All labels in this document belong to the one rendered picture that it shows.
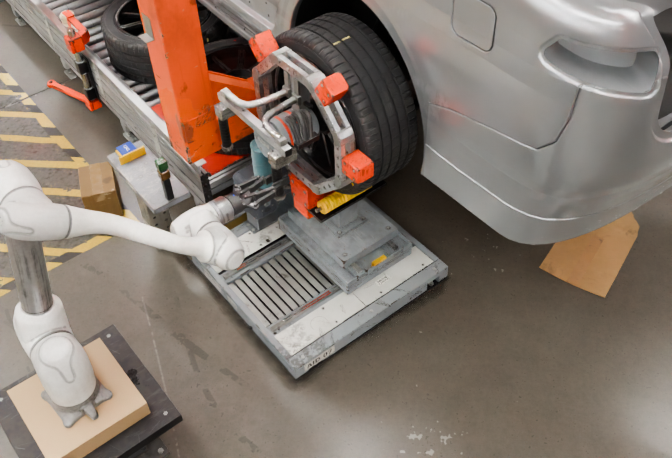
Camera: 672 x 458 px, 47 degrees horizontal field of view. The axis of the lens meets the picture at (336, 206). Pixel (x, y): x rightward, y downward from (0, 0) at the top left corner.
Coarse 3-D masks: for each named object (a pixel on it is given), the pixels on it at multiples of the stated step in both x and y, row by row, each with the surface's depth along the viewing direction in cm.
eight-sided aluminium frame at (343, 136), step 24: (288, 48) 277; (264, 72) 288; (288, 72) 273; (312, 72) 268; (264, 96) 302; (312, 96) 267; (336, 144) 268; (288, 168) 311; (312, 168) 306; (336, 168) 277
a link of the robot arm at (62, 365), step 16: (48, 336) 256; (64, 336) 251; (32, 352) 255; (48, 352) 246; (64, 352) 246; (80, 352) 251; (48, 368) 244; (64, 368) 246; (80, 368) 250; (48, 384) 248; (64, 384) 248; (80, 384) 252; (64, 400) 253; (80, 400) 256
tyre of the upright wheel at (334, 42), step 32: (288, 32) 279; (320, 32) 273; (352, 32) 273; (320, 64) 269; (352, 64) 265; (384, 64) 270; (352, 96) 263; (384, 96) 268; (384, 128) 270; (416, 128) 280; (384, 160) 278; (352, 192) 295
